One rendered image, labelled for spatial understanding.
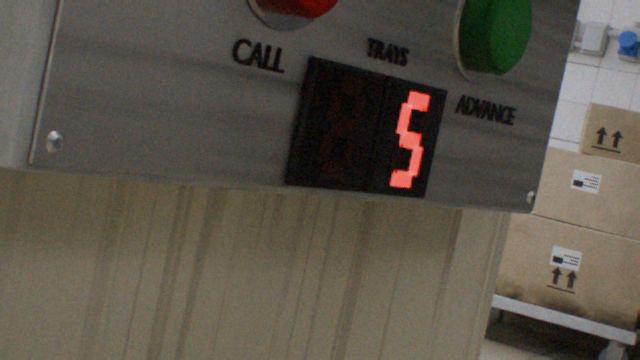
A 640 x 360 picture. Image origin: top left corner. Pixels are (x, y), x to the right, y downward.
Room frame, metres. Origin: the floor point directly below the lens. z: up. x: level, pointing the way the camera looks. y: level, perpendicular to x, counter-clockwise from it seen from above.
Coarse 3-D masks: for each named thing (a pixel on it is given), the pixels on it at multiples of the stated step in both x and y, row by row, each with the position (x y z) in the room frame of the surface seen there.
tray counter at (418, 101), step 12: (420, 96) 0.33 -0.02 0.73; (408, 108) 0.32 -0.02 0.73; (420, 108) 0.33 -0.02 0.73; (408, 120) 0.33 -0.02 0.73; (420, 120) 0.33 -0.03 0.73; (396, 132) 0.32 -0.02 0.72; (408, 132) 0.33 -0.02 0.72; (420, 132) 0.33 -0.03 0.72; (396, 144) 0.32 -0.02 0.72; (408, 144) 0.33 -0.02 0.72; (396, 156) 0.32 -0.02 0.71; (420, 156) 0.33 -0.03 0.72; (396, 168) 0.32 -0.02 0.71; (396, 180) 0.33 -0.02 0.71; (408, 180) 0.33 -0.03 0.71
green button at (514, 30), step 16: (480, 0) 0.34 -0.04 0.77; (496, 0) 0.34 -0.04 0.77; (512, 0) 0.35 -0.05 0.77; (528, 0) 0.36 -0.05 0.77; (480, 16) 0.34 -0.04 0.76; (496, 16) 0.34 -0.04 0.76; (512, 16) 0.35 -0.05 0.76; (528, 16) 0.36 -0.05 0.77; (480, 32) 0.34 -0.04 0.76; (496, 32) 0.34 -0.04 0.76; (512, 32) 0.35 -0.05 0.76; (528, 32) 0.36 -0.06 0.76; (480, 48) 0.34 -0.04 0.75; (496, 48) 0.34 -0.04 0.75; (512, 48) 0.35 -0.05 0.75; (480, 64) 0.35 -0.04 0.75; (496, 64) 0.35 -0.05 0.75; (512, 64) 0.35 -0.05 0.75
